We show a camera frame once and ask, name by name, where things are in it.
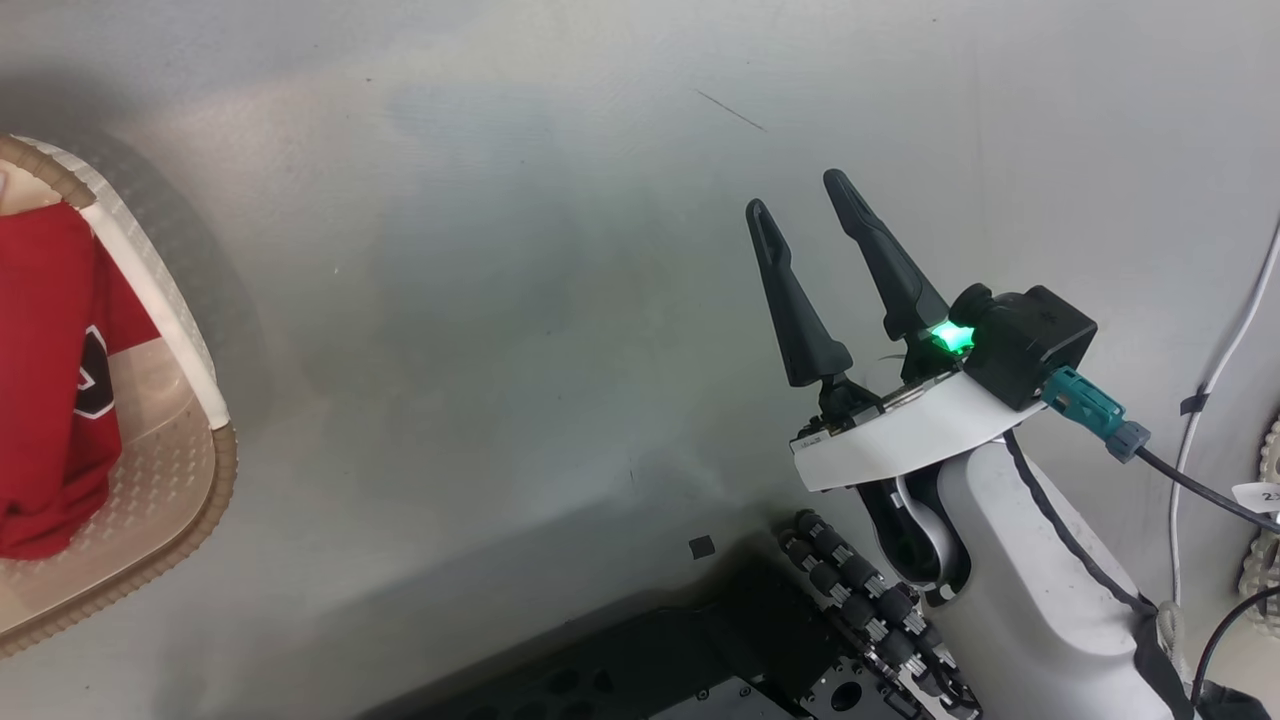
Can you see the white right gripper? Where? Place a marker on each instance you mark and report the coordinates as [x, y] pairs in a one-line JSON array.
[[920, 430]]

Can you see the red and white garment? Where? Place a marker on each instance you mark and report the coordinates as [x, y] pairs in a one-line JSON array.
[[40, 300]]

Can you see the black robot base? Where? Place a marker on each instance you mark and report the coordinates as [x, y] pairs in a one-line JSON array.
[[620, 670]]

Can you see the cream perforated laundry basket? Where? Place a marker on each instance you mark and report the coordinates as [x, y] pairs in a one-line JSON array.
[[150, 470]]

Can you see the black roller wheel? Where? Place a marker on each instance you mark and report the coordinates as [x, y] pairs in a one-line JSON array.
[[850, 580]]

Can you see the small black floor marker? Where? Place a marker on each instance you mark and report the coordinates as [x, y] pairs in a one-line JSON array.
[[702, 547]]

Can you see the white paper tag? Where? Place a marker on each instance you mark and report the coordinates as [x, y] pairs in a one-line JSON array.
[[1258, 496]]

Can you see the white scalloped plastic object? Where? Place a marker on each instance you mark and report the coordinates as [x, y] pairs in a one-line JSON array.
[[1262, 575]]

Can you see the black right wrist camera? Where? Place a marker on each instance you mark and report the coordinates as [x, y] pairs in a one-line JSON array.
[[1030, 335]]

